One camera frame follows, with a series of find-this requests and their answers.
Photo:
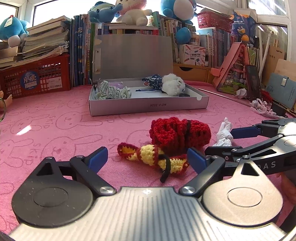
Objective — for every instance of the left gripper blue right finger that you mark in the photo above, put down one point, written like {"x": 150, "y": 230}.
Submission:
{"x": 197, "y": 160}

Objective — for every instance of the white paper origami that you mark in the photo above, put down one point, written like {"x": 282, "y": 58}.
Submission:
{"x": 241, "y": 93}

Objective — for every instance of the red plastic crate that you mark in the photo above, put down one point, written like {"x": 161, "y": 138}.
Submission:
{"x": 39, "y": 77}

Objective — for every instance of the mint green fabric scrunchie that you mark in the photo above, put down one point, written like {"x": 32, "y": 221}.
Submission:
{"x": 105, "y": 91}

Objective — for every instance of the row of blue books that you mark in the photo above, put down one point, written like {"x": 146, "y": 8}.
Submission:
{"x": 82, "y": 33}

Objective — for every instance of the black binder clip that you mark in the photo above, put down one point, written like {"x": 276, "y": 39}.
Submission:
{"x": 96, "y": 83}

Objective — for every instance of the red basket on books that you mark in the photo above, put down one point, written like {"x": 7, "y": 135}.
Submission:
{"x": 207, "y": 19}

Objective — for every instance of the white fluffy plush toy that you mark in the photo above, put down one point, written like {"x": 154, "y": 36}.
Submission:
{"x": 173, "y": 85}

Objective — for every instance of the blue plush toy left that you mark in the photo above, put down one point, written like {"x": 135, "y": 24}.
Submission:
{"x": 13, "y": 31}

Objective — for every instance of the small doll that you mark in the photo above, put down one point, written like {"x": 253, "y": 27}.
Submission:
{"x": 8, "y": 100}

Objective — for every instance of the large blue white plush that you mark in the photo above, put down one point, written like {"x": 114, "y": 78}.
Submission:
{"x": 182, "y": 10}

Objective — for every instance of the blue white floral pouch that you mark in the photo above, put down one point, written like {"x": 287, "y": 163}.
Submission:
{"x": 153, "y": 82}

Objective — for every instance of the black phone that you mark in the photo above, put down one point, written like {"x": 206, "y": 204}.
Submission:
{"x": 253, "y": 82}

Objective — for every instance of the silver open cardboard box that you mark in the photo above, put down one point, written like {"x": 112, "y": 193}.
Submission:
{"x": 120, "y": 64}

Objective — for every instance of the blue plush elephant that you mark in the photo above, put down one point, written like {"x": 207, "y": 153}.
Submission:
{"x": 104, "y": 12}

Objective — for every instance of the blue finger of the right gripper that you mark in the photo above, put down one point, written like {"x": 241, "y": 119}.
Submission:
{"x": 245, "y": 132}

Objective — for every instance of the metal straw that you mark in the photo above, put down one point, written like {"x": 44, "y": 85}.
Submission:
{"x": 225, "y": 97}

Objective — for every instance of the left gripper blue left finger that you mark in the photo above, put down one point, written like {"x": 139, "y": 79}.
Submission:
{"x": 97, "y": 159}

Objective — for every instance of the red crochet pouch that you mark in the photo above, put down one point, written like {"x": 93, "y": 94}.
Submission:
{"x": 176, "y": 136}

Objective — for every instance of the white pink bunny plush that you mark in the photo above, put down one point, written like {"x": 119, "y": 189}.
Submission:
{"x": 133, "y": 12}

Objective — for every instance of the teal notebook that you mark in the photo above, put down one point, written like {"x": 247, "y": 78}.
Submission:
{"x": 282, "y": 89}

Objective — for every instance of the wooden drawer shelf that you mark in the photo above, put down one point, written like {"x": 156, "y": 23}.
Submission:
{"x": 193, "y": 72}

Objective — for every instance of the blue cardboard box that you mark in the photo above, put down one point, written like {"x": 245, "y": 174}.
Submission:
{"x": 244, "y": 25}

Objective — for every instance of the purple plush toy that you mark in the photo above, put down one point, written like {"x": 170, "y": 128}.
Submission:
{"x": 117, "y": 84}

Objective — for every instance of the white crumpled tissue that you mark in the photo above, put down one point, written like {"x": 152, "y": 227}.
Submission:
{"x": 223, "y": 136}

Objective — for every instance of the black round puck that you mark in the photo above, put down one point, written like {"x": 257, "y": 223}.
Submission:
{"x": 184, "y": 95}

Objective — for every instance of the person's right hand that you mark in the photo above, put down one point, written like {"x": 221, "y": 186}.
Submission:
{"x": 288, "y": 188}

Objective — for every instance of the row of colourful books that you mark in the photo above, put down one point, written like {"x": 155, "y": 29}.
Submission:
{"x": 168, "y": 34}

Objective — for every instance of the yellow red crochet piece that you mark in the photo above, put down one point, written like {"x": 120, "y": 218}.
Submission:
{"x": 155, "y": 157}

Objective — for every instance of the glass mug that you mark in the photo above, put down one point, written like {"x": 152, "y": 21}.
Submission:
{"x": 2, "y": 109}

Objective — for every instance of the pink house-shaped toy case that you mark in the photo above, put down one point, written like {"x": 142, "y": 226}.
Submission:
{"x": 231, "y": 76}

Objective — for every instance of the stack of books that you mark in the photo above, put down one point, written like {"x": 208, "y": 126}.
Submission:
{"x": 48, "y": 39}

